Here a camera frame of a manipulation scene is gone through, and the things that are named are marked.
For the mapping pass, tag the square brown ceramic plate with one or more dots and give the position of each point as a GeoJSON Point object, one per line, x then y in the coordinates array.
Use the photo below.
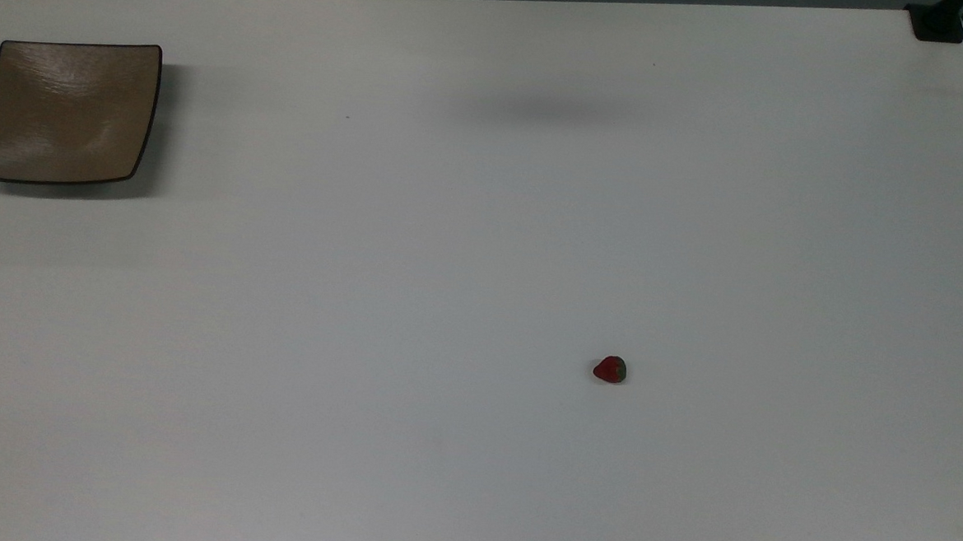
{"type": "Point", "coordinates": [61, 112]}

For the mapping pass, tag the red strawberry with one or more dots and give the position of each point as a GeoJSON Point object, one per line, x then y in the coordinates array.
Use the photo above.
{"type": "Point", "coordinates": [607, 369]}

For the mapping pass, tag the black clamp mount base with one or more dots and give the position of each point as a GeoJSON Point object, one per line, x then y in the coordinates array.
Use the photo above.
{"type": "Point", "coordinates": [936, 26]}

